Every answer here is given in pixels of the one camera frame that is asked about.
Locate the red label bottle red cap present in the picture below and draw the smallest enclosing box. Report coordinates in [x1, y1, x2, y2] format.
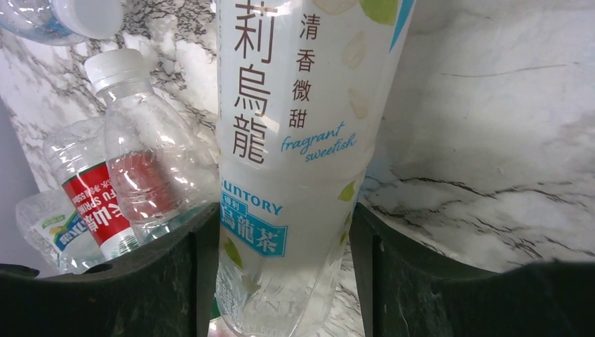
[43, 117, 140, 260]

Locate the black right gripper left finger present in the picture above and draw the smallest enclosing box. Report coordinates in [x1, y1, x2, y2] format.
[1, 203, 220, 336]

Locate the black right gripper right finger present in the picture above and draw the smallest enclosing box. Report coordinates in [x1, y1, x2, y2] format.
[349, 204, 594, 336]

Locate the white Suntory oolong tea bottle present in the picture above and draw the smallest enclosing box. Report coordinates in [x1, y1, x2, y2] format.
[216, 0, 415, 336]

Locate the green Cestbon label water bottle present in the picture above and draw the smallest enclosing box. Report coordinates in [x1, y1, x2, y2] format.
[84, 48, 220, 244]

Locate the blue label bottle front left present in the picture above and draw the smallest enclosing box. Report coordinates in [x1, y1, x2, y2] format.
[15, 190, 106, 274]

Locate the clear bottle blue label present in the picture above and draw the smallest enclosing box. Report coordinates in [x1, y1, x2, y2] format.
[1, 0, 123, 46]

